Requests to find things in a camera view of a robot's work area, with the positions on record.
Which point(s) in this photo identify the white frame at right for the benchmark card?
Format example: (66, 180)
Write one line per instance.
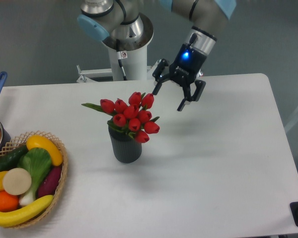
(292, 120)

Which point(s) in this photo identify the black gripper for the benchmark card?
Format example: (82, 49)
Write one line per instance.
(187, 63)

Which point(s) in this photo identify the orange fruit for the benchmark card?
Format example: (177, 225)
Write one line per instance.
(8, 202)

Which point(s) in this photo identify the yellow banana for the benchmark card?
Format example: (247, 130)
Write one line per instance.
(24, 214)

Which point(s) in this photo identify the green cucumber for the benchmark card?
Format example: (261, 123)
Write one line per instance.
(11, 159)

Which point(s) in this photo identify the dark grey ribbed vase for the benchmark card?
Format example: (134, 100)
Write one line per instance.
(126, 149)

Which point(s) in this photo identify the beige round disc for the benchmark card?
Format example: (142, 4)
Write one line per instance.
(17, 181)

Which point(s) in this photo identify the purple sweet potato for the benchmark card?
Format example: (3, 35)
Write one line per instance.
(50, 183)

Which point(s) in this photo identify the green bok choy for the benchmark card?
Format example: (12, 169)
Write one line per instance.
(37, 162)

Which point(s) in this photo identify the red tulip bouquet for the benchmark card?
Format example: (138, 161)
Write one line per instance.
(132, 120)

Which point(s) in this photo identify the woven wicker basket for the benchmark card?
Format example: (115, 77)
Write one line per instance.
(21, 140)

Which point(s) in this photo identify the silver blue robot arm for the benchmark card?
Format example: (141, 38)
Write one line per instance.
(126, 32)

